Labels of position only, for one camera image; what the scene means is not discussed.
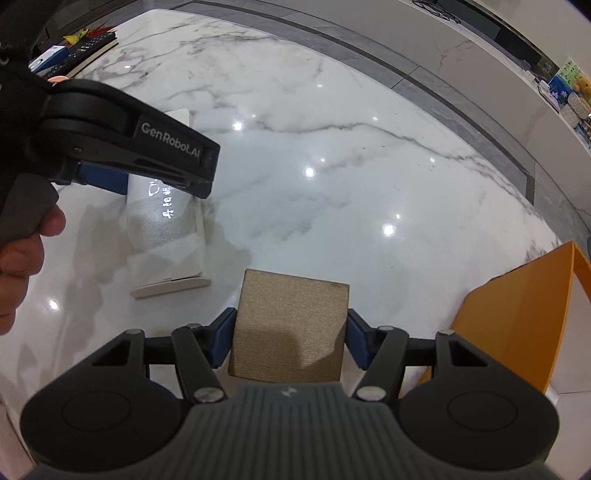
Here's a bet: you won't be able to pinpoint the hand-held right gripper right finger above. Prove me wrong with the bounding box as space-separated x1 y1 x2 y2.
346 308 491 401

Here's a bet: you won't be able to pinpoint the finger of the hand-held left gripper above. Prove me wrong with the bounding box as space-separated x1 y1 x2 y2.
76 161 131 197

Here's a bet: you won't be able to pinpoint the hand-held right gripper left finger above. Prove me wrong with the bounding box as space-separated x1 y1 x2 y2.
90 307 237 402

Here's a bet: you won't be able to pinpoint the gold textured box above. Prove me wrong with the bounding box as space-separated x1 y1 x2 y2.
228 268 350 384

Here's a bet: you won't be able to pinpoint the white long box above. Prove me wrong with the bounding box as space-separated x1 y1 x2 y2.
126 108 212 300

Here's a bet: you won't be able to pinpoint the orange cardboard shoe box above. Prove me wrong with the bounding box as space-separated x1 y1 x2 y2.
418 240 591 396

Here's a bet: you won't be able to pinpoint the person's left hand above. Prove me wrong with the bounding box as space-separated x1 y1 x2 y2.
0 203 66 335

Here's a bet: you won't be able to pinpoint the black remote control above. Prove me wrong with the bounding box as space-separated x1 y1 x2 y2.
46 31 120 77
60 31 117 69

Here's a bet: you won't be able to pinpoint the blue white small box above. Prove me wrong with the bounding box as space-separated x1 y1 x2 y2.
28 46 68 75

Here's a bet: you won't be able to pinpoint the red yellow paper craft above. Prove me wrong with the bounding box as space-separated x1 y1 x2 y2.
62 25 114 45

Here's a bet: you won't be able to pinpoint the marble tv console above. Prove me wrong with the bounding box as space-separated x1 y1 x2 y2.
397 0 591 149

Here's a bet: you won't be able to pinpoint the green picture card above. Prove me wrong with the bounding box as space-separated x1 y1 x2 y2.
556 59 583 82

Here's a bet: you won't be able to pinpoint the black cables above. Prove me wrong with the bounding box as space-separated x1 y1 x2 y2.
411 0 462 22

